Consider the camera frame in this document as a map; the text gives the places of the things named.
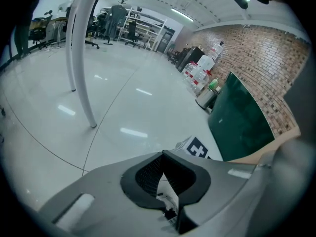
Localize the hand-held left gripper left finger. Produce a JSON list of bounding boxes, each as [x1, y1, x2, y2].
[[38, 150, 178, 237]]

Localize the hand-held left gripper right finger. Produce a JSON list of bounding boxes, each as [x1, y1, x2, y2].
[[162, 150, 259, 235]]

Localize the dark wooden chairs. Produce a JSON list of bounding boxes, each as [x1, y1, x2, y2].
[[165, 42, 181, 65]]

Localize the clear water jug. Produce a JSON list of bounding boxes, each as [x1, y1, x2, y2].
[[191, 69, 213, 95], [184, 61, 200, 79]]

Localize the black coat rack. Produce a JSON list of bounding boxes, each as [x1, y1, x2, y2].
[[103, 0, 133, 45]]

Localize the grey garment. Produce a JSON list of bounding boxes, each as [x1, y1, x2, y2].
[[106, 5, 127, 38]]

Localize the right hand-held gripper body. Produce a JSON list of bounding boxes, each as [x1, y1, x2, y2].
[[175, 136, 211, 159]]

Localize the ceiling tube light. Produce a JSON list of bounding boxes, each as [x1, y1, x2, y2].
[[171, 7, 195, 22]]

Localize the dark door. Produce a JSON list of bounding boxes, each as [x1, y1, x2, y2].
[[158, 26, 175, 53]]

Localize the office desk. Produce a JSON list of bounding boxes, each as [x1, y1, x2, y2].
[[45, 17, 69, 46]]

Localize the black office chair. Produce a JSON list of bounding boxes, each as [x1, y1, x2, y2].
[[85, 0, 101, 49], [29, 10, 54, 50], [124, 21, 142, 48]]

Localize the white box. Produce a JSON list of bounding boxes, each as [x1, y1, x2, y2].
[[197, 54, 215, 71]]

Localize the white shelving unit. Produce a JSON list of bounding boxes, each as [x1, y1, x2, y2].
[[118, 7, 168, 51]]

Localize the green and white chair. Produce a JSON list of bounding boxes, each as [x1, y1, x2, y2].
[[208, 71, 276, 162]]

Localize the black cabinet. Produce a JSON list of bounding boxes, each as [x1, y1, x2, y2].
[[176, 46, 205, 73]]

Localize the person's right forearm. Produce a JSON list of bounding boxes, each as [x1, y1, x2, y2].
[[223, 130, 302, 164]]

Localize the white table leg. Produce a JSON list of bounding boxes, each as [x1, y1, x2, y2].
[[74, 0, 103, 129], [65, 0, 84, 92]]

